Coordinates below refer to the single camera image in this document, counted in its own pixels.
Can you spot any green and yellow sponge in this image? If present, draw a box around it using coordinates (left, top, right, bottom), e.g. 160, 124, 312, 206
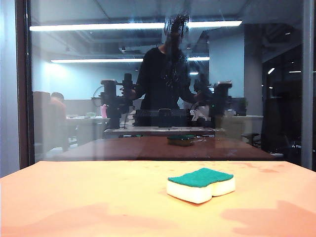
166, 167, 236, 204

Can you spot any large glass window pane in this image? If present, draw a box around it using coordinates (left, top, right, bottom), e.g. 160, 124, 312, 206
29, 0, 303, 163

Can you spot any dark brown window frame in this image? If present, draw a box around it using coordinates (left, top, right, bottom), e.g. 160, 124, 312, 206
14, 0, 35, 170

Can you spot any grey window frame post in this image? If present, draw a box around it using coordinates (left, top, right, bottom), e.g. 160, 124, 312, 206
300, 0, 316, 171

